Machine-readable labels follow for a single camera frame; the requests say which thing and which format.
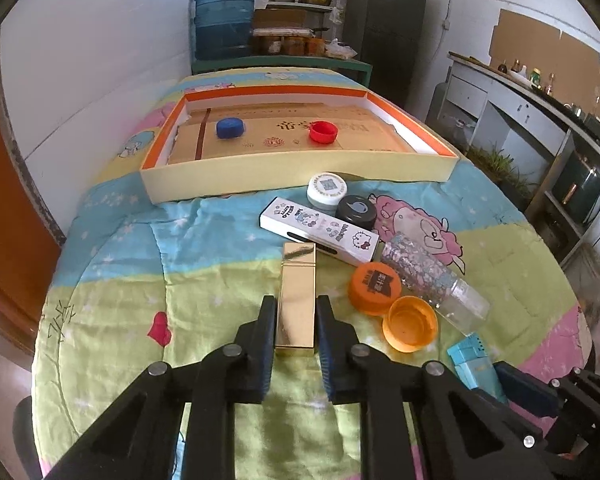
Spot dark grey refrigerator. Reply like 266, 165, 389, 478
342, 0, 428, 108

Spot dark countertop oven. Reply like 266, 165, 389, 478
552, 152, 600, 223

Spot orange wooden door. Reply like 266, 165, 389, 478
0, 45, 66, 356

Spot brown cardboard carton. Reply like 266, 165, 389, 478
252, 8, 308, 31

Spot green leafy plants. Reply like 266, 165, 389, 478
467, 145, 536, 196

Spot clear glitter bottle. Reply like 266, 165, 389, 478
380, 232, 491, 337

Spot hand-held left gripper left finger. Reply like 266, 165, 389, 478
42, 295, 278, 480

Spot teal slim container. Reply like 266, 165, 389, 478
447, 336, 508, 403

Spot green metal shelf rack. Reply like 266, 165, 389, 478
190, 0, 373, 88

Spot grey gas cylinder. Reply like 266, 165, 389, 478
426, 82, 453, 121

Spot white kitchen counter cabinet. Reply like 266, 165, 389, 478
437, 52, 600, 261

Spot gold rectangular box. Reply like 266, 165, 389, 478
275, 242, 318, 358

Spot printed cardboard liner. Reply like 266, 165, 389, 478
167, 102, 416, 166

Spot blue bottle cap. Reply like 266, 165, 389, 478
216, 118, 246, 139

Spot white jar with printed lid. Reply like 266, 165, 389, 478
306, 172, 348, 211

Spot plain orange bottle cap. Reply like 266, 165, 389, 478
382, 296, 439, 353

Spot clear plastic bag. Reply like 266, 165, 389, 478
325, 39, 358, 60

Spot red bottle cap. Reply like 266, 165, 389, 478
309, 121, 339, 144

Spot orange cap with dark label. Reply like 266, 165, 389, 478
348, 261, 403, 317

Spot black round jar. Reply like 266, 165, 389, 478
336, 195, 378, 231

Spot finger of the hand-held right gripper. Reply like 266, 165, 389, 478
493, 361, 563, 418

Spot row of orange food jars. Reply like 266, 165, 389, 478
252, 30, 326, 57

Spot blue water jug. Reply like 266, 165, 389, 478
194, 0, 257, 61

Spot white cartoon sticker box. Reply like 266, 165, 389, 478
259, 196, 381, 267

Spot cardboard sheets on wall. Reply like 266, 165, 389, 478
489, 8, 600, 96

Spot shallow box with orange rim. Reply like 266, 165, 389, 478
139, 85, 460, 205

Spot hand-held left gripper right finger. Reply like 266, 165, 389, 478
314, 294, 556, 480

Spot row of condiment bottles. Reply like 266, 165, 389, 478
497, 60, 556, 96

